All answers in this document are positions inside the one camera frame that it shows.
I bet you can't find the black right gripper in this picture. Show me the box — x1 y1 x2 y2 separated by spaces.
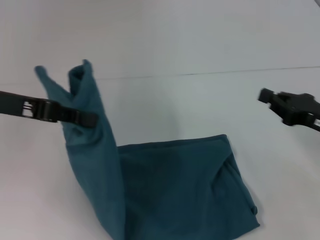
258 88 320 131

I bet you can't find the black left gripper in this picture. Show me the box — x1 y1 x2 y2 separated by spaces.
0 91 98 129

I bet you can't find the blue shirt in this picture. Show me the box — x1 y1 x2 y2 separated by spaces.
34 59 262 240

